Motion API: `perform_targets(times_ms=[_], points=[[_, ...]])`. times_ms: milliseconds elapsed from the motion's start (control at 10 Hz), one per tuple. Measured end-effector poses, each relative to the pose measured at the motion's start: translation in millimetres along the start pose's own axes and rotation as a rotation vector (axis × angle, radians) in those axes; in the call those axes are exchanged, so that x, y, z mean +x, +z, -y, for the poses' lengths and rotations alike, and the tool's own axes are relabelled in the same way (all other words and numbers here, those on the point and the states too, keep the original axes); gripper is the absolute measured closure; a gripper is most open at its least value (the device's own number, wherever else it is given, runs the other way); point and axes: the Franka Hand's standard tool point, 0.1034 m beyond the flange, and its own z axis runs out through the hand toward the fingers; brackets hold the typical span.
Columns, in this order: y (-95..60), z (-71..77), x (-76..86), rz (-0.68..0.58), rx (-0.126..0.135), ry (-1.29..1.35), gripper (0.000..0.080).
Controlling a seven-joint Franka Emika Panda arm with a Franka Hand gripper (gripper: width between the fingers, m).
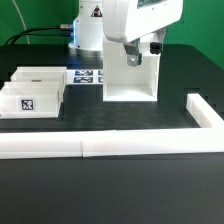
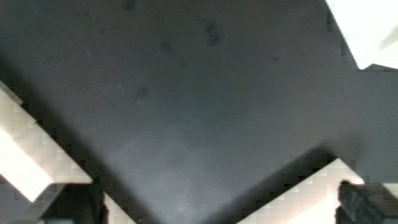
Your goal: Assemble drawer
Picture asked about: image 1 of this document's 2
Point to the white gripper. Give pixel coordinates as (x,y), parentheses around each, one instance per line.
(127,20)

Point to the marker tag sheet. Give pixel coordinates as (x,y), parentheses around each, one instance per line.
(84,77)

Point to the white rear drawer tray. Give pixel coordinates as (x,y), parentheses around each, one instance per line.
(40,74)

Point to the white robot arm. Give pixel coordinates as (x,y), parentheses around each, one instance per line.
(88,29)

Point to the white drawer cabinet box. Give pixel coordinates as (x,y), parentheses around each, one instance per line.
(122,82)

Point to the white front drawer tray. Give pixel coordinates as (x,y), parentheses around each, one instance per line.
(30,100)

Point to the white side rail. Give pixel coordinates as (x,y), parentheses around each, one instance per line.
(202,112)

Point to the white front rail right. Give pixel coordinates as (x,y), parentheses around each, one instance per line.
(153,142)

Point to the white drawer tray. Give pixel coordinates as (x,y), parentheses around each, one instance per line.
(30,100)
(40,74)

